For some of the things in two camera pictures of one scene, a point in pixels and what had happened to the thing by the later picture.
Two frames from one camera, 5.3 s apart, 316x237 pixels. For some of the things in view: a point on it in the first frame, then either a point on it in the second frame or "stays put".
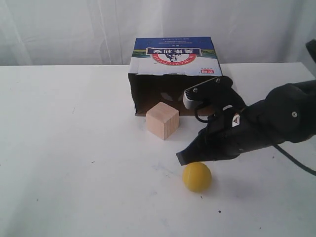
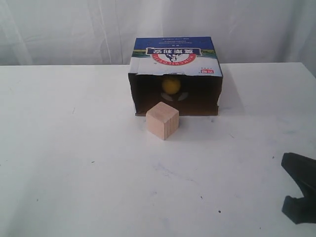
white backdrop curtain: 103,32 stays put
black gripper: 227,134 → 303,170
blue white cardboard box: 162,69 stays put
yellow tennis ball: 197,177 → 171,87
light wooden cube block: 162,120 stays put
